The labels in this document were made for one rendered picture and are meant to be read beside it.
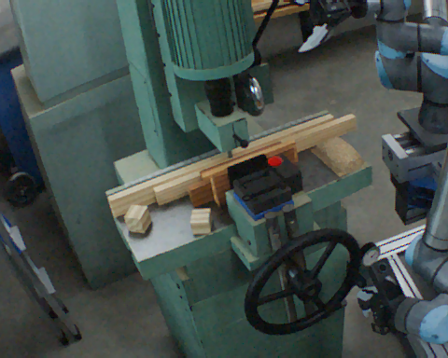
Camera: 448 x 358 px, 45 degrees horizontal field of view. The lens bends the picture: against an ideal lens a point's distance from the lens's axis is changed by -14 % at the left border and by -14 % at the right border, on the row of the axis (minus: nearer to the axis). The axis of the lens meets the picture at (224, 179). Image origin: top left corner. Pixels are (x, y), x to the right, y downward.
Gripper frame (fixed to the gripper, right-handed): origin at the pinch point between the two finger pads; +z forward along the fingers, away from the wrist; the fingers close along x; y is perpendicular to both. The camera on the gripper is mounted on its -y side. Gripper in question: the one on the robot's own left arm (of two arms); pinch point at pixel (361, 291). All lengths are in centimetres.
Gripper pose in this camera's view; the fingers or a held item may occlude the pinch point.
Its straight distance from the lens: 132.1
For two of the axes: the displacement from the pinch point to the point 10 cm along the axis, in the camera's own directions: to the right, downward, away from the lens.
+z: -2.8, -0.1, 9.6
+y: 3.3, 9.4, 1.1
